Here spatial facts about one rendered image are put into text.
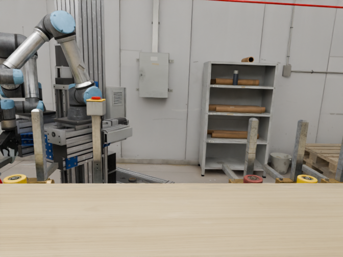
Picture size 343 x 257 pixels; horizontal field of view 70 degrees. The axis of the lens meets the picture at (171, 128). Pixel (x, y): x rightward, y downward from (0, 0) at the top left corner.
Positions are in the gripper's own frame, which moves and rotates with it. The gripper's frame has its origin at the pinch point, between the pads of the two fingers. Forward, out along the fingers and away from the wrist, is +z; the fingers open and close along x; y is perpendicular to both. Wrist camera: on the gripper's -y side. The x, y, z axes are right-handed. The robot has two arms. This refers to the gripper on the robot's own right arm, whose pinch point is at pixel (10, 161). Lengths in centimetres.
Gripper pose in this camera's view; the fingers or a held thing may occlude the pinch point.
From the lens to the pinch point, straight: 168.4
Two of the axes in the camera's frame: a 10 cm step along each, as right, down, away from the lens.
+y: -0.8, -2.1, 9.7
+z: -0.4, 9.8, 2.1
